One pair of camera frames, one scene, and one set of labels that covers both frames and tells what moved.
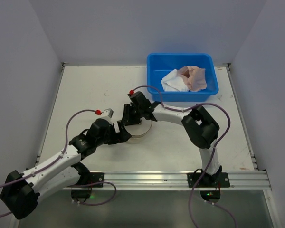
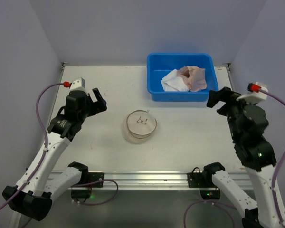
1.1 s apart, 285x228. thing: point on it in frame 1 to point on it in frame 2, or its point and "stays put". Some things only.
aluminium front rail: (241, 179) stays put
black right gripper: (134, 113) to (223, 100)
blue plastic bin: (160, 65) stays put
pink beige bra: (194, 77) stays put
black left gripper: (120, 132) to (95, 103)
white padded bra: (173, 82) stays put
